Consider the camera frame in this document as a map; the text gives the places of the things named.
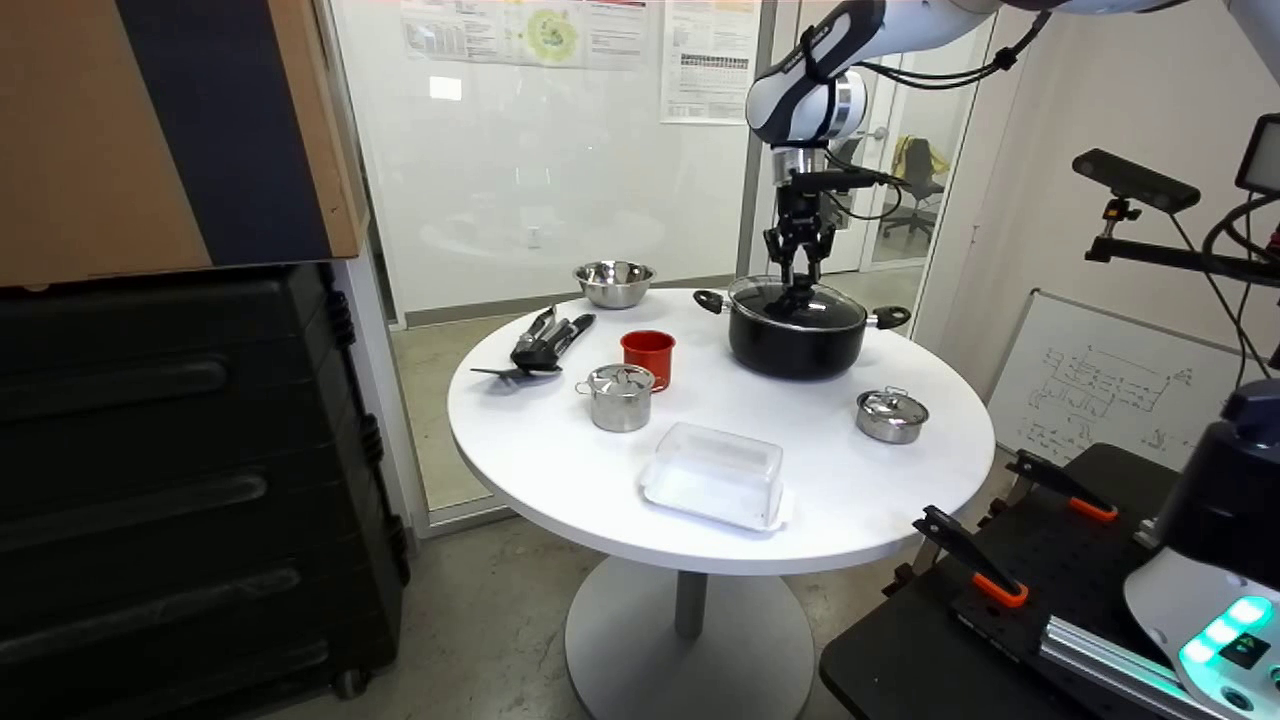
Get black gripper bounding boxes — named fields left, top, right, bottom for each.
left=761, top=180, right=841, bottom=286

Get glass lid with black knob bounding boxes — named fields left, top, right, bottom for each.
left=728, top=275, right=873, bottom=336

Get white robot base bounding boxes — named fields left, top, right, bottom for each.
left=1121, top=374, right=1280, bottom=720

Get black cooking pot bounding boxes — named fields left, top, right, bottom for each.
left=693, top=283, right=917, bottom=383

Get open small steel pot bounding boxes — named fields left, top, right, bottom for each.
left=574, top=358, right=662, bottom=435

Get black office chair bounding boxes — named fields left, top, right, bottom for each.
left=882, top=137, right=953, bottom=244

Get red cup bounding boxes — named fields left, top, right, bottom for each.
left=617, top=327, right=680, bottom=397

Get small steel bowl right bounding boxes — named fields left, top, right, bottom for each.
left=854, top=383, right=932, bottom=449

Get white paper poster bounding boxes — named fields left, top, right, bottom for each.
left=662, top=0, right=763, bottom=131

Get clear plastic container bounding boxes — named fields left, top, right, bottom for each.
left=637, top=418, right=791, bottom=534

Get black kitchen tongs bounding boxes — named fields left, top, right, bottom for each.
left=510, top=303, right=600, bottom=370

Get black slotted spatula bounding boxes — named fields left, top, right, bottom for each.
left=468, top=357, right=567, bottom=391

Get whiteboard with drawings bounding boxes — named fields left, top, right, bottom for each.
left=984, top=286, right=1280, bottom=477

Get poster with green circle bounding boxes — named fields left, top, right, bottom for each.
left=395, top=0, right=663, bottom=71

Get black perforated mounting table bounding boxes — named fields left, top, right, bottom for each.
left=815, top=440, right=1280, bottom=720

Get black screen device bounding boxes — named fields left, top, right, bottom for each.
left=1232, top=110, right=1280, bottom=202

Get black storage cabinet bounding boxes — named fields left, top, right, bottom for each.
left=0, top=259, right=414, bottom=720

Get cardboard panel with dark stripe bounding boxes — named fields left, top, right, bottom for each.
left=0, top=0, right=371, bottom=291

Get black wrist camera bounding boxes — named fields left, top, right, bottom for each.
left=791, top=162, right=906, bottom=197

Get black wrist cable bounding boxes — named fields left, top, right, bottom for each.
left=866, top=6, right=1057, bottom=94

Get black stereo camera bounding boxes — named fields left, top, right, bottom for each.
left=1067, top=143, right=1206, bottom=217

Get black clamp with orange handle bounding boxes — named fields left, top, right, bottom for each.
left=913, top=501, right=1038, bottom=615
left=1003, top=445, right=1126, bottom=527

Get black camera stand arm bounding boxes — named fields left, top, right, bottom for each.
left=1079, top=197, right=1280, bottom=286

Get white table pedestal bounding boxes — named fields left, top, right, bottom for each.
left=560, top=554, right=819, bottom=720

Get black camera cable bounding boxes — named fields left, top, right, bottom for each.
left=1164, top=207, right=1280, bottom=383

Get aluminium rail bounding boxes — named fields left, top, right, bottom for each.
left=1038, top=611, right=1211, bottom=720

